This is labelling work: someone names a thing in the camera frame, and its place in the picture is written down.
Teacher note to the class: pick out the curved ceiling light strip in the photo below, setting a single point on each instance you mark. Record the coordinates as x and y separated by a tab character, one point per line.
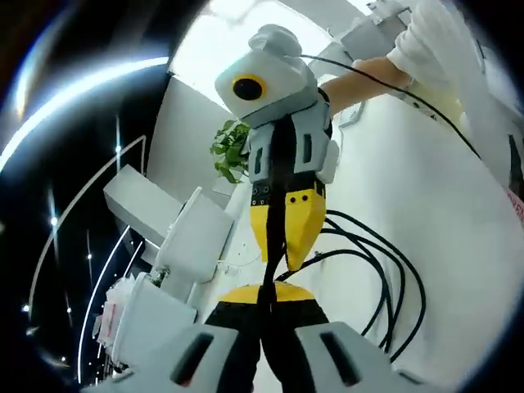
73	98

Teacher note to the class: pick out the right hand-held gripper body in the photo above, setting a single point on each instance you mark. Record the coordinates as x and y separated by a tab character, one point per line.
278	73

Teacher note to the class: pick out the white storage bin with bags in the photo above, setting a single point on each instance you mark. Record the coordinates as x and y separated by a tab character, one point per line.
155	319

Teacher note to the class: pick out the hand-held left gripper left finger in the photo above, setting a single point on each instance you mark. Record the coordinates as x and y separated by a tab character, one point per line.
184	356

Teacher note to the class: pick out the white lidded storage bin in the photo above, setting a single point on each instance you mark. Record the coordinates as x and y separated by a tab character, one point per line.
196	245

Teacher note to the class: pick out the pile of clear plastic bags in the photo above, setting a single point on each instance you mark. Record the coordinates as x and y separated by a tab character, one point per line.
116	311

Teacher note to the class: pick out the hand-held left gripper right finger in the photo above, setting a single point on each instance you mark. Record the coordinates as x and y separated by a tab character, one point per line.
327	356

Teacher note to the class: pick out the green potted plant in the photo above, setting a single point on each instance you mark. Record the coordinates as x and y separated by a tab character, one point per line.
229	143

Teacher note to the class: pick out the white square pillar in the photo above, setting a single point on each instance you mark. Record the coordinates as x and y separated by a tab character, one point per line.
135	200

